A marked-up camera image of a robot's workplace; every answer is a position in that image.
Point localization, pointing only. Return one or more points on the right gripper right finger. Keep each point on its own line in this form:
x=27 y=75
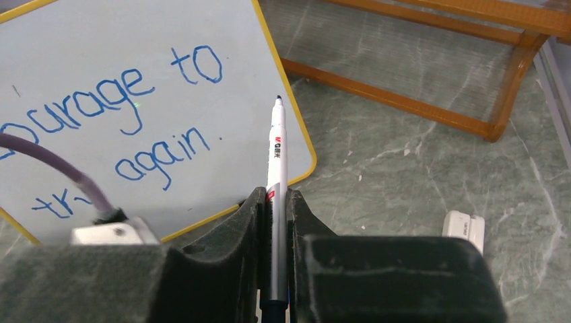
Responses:
x=337 y=278

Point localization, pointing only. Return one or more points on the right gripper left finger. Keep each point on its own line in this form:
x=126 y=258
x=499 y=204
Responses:
x=214 y=279

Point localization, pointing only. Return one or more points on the white blue marker pen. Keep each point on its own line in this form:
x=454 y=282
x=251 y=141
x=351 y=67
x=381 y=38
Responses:
x=275 y=294

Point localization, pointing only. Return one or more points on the yellow framed whiteboard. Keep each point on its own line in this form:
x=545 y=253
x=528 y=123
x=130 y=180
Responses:
x=166 y=105

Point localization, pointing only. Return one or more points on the white plastic block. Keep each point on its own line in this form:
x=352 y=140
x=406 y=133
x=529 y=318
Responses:
x=468 y=227

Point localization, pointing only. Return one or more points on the orange wooden rack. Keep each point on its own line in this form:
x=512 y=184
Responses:
x=458 y=63

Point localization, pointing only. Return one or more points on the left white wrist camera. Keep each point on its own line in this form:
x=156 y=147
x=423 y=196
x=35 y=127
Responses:
x=134 y=231

